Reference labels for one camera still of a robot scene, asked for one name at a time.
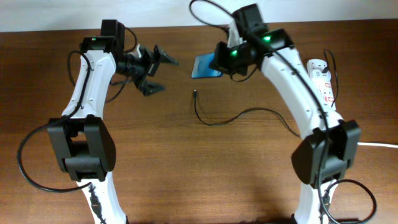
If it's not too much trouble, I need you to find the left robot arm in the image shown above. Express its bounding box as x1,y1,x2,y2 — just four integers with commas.
47,20,178,223

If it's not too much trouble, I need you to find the black charging cable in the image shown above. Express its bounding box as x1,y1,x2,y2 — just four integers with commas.
192,49,339,138

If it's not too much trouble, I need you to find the blue screen smartphone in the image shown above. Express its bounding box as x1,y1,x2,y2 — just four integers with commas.
191,53,223,79

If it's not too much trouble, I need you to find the white power strip cord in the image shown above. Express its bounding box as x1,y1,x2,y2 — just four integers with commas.
357,141,398,149

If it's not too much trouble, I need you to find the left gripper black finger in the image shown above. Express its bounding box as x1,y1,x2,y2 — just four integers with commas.
141,80,165,96
154,45,179,65

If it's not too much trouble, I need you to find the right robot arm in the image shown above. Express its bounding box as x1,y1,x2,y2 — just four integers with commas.
210,4,361,223

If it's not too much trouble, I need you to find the white power strip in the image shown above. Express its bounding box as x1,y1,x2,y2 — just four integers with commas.
307,59,336,111

